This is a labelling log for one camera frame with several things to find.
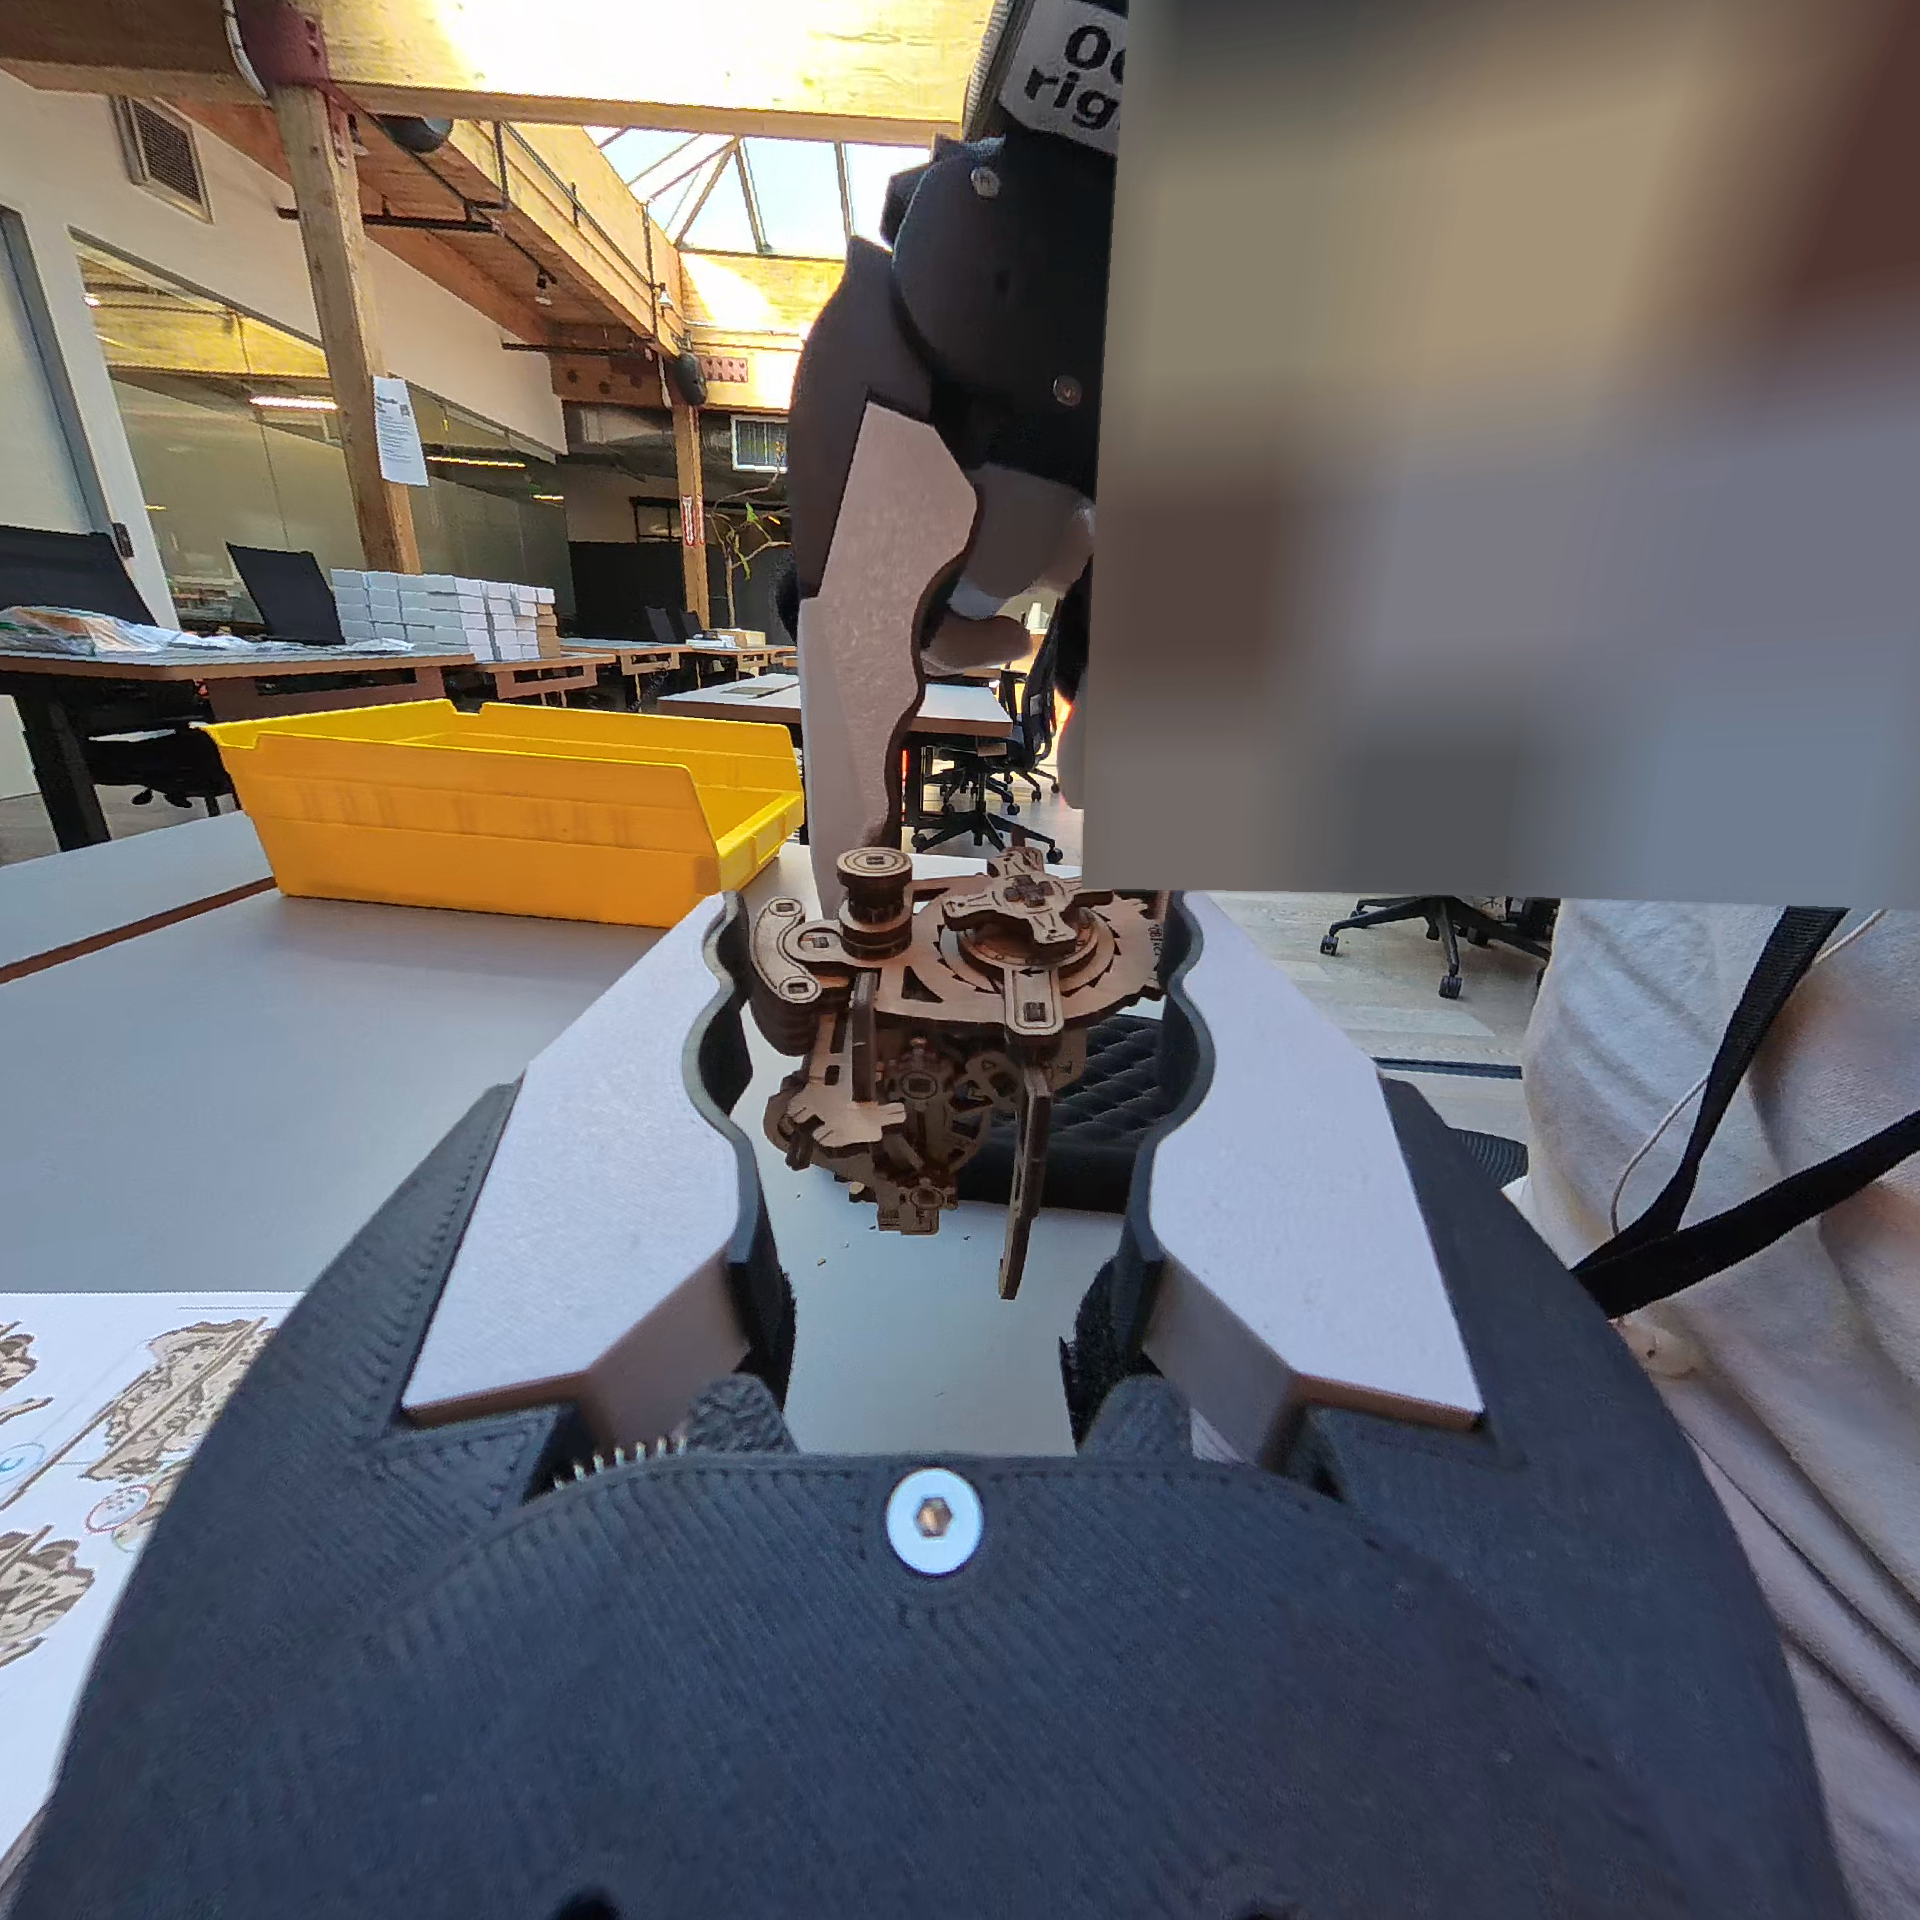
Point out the wooden frame piece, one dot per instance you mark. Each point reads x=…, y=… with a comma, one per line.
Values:
x=1024, y=1200

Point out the black wrist rest pad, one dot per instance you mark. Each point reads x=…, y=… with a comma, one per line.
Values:
x=1109, y=1109

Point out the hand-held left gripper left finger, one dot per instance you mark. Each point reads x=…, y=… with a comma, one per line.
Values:
x=600, y=1215

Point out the yellow plastic bin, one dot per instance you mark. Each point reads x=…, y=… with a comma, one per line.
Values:
x=494, y=809

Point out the assembly instruction booklet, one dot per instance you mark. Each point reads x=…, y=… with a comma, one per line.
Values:
x=105, y=1440

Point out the wall vent grille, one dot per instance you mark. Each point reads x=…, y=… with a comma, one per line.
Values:
x=163, y=153

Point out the person in white shirt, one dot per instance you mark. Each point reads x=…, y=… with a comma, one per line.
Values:
x=1799, y=1501

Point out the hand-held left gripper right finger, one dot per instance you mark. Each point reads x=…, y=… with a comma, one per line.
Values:
x=1291, y=1215

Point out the wooden gear model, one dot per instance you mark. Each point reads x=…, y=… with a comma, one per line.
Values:
x=960, y=1021

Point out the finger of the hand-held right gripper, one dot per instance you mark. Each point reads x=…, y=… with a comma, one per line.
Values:
x=863, y=645
x=1027, y=533

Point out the stack of white boxes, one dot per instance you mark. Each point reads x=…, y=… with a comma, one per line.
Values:
x=435, y=609

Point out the white paper notice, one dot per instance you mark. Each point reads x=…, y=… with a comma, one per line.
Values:
x=399, y=430

